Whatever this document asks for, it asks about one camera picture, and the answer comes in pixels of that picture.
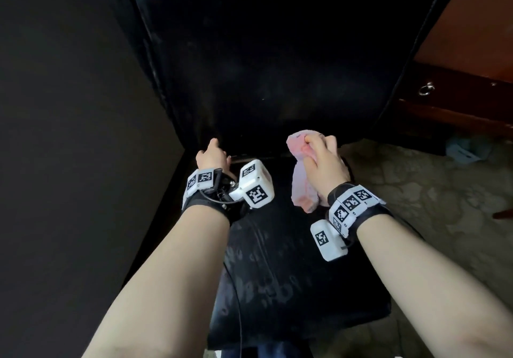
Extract person's right hand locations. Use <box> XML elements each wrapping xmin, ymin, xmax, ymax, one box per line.
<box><xmin>303</xmin><ymin>135</ymin><xmax>353</xmax><ymax>206</ymax></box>

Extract person's left hand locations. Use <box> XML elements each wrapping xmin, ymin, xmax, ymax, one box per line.
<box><xmin>195</xmin><ymin>138</ymin><xmax>237</xmax><ymax>180</ymax></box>

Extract pale blue basket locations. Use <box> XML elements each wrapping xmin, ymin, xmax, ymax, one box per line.
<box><xmin>445</xmin><ymin>135</ymin><xmax>494</xmax><ymax>165</ymax></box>

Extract black office chair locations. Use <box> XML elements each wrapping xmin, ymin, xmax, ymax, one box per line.
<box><xmin>94</xmin><ymin>0</ymin><xmax>470</xmax><ymax>351</ymax></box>

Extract pink cleaning cloth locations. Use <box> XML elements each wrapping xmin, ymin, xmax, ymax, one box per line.
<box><xmin>285</xmin><ymin>129</ymin><xmax>326</xmax><ymax>214</ymax></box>

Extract blue trousers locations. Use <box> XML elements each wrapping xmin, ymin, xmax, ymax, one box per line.
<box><xmin>240</xmin><ymin>339</ymin><xmax>315</xmax><ymax>358</ymax></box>

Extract person's left forearm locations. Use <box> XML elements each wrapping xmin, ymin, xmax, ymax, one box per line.
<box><xmin>82</xmin><ymin>205</ymin><xmax>231</xmax><ymax>358</ymax></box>

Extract wrist marker band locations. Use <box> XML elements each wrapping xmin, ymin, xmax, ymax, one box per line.
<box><xmin>181</xmin><ymin>168</ymin><xmax>241</xmax><ymax>228</ymax></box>
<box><xmin>327</xmin><ymin>183</ymin><xmax>394</xmax><ymax>239</ymax></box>

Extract black left camera cable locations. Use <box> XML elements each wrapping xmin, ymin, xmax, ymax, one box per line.
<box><xmin>222</xmin><ymin>261</ymin><xmax>244</xmax><ymax>358</ymax></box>

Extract right wrist marker band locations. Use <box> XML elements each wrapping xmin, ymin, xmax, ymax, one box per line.
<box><xmin>327</xmin><ymin>183</ymin><xmax>394</xmax><ymax>239</ymax></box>

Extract person's right forearm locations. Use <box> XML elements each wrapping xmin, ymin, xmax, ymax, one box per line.
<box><xmin>355</xmin><ymin>214</ymin><xmax>513</xmax><ymax>358</ymax></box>

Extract red wooden table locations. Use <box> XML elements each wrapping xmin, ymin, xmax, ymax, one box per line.
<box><xmin>394</xmin><ymin>0</ymin><xmax>513</xmax><ymax>156</ymax></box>

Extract left wrist marker band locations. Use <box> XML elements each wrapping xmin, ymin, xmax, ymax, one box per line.
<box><xmin>181</xmin><ymin>168</ymin><xmax>241</xmax><ymax>228</ymax></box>

